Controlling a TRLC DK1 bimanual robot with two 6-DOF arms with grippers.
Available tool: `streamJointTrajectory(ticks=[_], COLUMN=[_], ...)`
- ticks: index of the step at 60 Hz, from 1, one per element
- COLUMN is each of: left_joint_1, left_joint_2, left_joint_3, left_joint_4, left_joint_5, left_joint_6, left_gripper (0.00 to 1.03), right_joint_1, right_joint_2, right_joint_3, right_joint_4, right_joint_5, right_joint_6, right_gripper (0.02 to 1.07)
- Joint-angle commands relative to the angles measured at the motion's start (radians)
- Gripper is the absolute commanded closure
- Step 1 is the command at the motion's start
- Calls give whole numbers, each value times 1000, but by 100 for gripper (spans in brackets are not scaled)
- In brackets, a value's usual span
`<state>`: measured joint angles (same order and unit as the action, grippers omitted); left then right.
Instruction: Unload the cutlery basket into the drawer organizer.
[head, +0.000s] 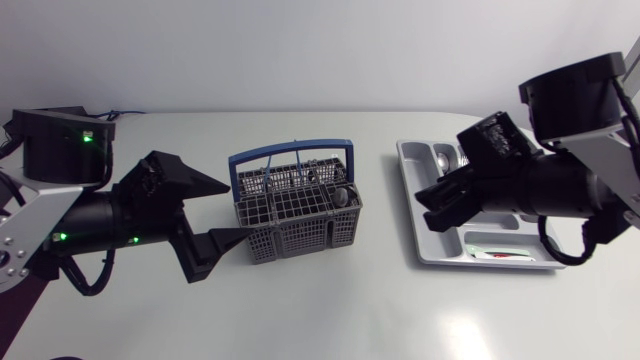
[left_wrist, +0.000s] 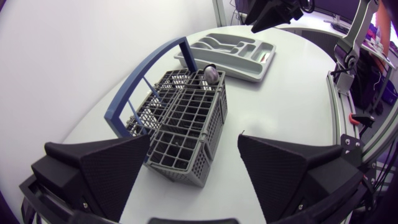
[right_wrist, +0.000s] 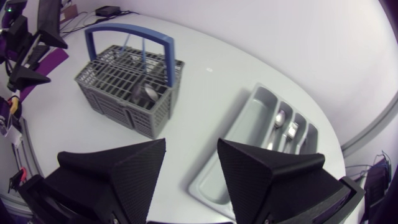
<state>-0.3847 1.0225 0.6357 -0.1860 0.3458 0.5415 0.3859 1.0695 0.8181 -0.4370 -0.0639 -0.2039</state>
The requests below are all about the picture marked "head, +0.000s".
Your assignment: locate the pale green plastic spoon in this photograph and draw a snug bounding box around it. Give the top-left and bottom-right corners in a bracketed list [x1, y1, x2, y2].
[464, 243, 532, 257]

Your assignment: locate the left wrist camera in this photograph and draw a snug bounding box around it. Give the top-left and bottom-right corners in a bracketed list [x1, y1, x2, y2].
[124, 155, 167, 202]

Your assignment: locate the blue cable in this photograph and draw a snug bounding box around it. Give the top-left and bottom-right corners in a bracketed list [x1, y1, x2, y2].
[91, 109, 147, 122]

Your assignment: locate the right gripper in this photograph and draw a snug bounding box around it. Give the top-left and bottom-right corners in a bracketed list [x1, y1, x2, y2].
[414, 158, 521, 234]

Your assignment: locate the white and red plastic cutlery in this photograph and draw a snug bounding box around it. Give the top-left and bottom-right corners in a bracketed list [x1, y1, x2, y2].
[473, 251, 537, 263]

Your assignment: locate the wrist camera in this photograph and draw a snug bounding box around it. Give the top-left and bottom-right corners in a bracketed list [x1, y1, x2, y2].
[124, 155, 167, 202]
[456, 110, 542, 174]

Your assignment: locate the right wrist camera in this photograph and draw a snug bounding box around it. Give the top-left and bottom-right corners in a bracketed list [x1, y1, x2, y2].
[456, 110, 542, 174]

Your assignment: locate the grey cutlery basket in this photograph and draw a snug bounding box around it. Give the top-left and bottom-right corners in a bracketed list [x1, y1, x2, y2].
[228, 138, 364, 266]

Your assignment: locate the grey cutlery tray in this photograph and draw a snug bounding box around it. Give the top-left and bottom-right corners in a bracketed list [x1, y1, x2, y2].
[396, 139, 567, 271]

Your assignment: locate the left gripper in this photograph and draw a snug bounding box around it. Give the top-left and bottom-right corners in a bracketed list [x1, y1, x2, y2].
[112, 149, 255, 285]

